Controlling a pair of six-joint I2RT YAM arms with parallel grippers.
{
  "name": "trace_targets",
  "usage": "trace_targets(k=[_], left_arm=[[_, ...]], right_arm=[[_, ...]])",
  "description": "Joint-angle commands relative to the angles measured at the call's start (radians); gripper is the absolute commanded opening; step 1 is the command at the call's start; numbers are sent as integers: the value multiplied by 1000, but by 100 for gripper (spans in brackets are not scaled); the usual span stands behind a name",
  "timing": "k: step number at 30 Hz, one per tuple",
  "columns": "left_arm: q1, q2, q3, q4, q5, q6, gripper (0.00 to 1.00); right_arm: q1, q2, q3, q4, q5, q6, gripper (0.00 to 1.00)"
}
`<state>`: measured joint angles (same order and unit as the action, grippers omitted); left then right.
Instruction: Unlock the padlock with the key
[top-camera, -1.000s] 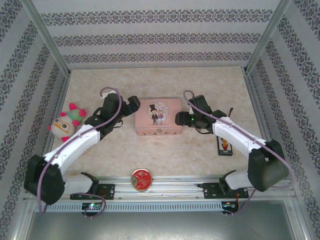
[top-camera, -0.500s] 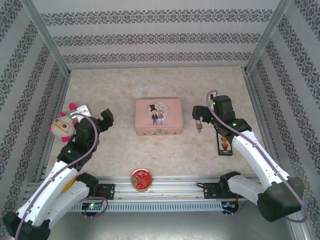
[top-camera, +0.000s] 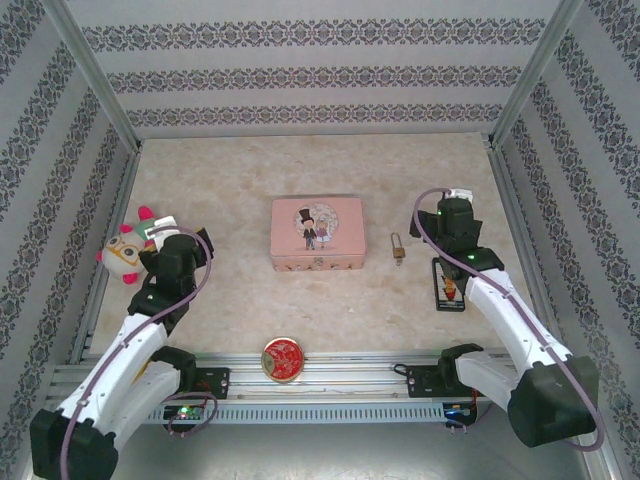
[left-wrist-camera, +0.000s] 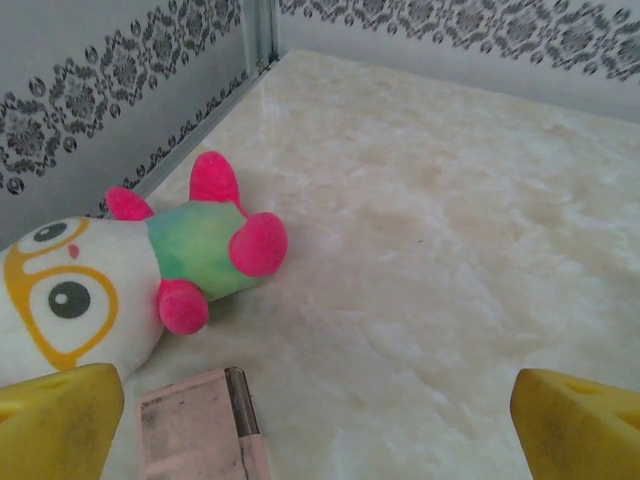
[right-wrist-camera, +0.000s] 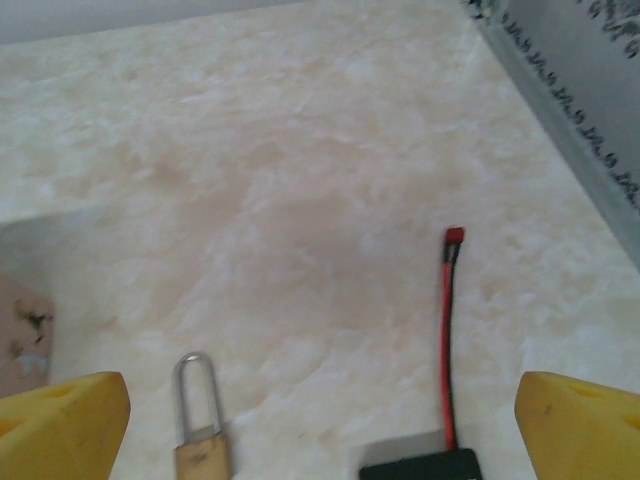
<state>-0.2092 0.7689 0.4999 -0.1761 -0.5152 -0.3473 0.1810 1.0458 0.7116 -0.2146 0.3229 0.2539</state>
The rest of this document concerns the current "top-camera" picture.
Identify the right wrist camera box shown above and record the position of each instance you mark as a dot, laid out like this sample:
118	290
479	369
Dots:
460	194

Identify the aluminium frame post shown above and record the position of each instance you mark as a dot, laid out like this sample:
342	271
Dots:
92	75
536	75

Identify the pink tin box with couple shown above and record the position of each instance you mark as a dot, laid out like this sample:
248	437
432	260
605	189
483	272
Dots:
317	230

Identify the aluminium mounting rail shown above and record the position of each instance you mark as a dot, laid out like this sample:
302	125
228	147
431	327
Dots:
350	375

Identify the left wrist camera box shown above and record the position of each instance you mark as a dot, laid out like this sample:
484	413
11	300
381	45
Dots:
160	227

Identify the plush toy with glasses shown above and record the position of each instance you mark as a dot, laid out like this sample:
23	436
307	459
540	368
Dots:
120	252

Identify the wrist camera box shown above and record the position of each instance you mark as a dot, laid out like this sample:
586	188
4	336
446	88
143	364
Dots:
160	227
460	194

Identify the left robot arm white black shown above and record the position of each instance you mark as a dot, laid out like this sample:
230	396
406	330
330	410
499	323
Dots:
140	395

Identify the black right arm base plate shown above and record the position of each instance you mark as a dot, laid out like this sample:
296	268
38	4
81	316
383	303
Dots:
422	382

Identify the small brass padlock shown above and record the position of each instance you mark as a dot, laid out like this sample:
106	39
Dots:
398	252

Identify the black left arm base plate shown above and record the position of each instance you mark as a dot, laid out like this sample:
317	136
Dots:
217	382

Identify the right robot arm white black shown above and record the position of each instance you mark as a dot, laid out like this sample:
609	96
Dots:
550	405

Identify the aluminium side rail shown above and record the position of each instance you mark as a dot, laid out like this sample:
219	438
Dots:
123	200
511	200

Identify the round red tin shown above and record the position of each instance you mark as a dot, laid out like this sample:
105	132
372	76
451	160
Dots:
281	360

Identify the grey metal sheet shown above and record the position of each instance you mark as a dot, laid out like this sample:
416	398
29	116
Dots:
320	450

